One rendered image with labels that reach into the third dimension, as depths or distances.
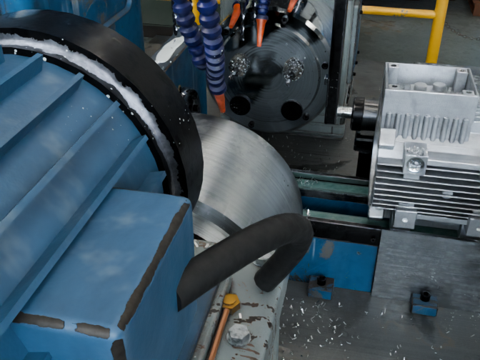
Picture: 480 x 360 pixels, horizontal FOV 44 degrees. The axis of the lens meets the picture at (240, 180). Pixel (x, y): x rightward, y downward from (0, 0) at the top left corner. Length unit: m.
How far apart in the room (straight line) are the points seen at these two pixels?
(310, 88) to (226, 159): 0.52
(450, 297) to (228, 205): 0.51
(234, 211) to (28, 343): 0.36
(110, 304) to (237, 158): 0.42
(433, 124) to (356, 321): 0.32
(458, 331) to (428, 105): 0.35
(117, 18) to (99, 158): 0.72
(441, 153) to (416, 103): 0.08
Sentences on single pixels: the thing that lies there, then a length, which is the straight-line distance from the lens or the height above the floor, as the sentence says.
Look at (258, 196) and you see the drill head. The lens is 0.61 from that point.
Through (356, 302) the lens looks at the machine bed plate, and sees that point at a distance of 0.98.
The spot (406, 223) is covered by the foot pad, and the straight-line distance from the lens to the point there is 0.88.
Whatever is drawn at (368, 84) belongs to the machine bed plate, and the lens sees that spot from 1.72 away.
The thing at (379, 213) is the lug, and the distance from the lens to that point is 0.90.
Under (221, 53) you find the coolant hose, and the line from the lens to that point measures 0.68.
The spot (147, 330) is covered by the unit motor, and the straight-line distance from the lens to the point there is 0.24.
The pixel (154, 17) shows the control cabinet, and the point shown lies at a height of 0.16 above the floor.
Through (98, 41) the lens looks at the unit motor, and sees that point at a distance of 0.35.
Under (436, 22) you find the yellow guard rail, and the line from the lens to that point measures 3.27.
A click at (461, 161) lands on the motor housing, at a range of 0.85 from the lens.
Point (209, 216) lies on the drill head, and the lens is 0.56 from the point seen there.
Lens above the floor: 1.47
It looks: 33 degrees down
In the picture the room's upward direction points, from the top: straight up
